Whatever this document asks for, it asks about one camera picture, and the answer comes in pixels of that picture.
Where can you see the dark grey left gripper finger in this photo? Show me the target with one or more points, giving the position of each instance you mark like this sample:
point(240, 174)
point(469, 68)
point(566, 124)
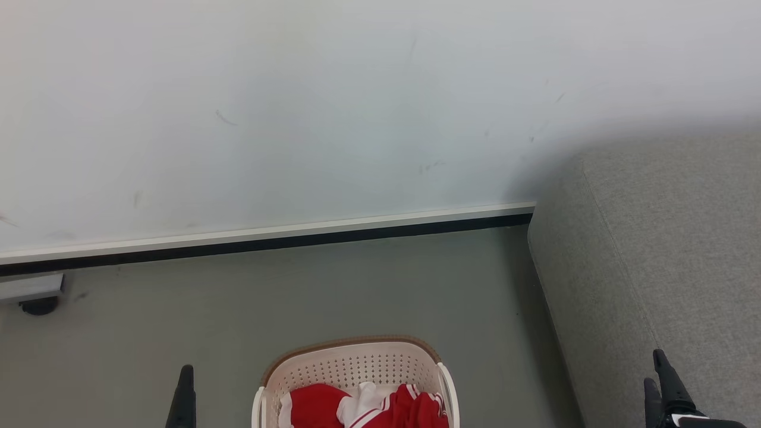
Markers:
point(184, 401)

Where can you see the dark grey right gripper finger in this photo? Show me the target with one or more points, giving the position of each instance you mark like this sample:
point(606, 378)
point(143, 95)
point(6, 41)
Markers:
point(672, 383)
point(653, 404)

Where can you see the grey appliance base black foot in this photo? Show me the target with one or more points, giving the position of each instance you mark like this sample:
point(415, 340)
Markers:
point(30, 291)

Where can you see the red garment with white trim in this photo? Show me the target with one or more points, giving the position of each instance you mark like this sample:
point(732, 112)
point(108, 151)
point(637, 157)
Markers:
point(380, 410)

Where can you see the black and white wall baseboard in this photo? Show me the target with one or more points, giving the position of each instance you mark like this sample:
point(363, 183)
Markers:
point(267, 238)

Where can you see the grey fabric sofa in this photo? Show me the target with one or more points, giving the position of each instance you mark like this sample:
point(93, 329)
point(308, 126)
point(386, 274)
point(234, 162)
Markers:
point(654, 255)

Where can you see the white perforated laundry basket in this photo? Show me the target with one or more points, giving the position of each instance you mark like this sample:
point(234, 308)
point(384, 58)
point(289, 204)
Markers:
point(351, 365)

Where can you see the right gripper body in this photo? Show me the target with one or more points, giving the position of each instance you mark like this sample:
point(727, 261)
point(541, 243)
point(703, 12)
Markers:
point(704, 421)

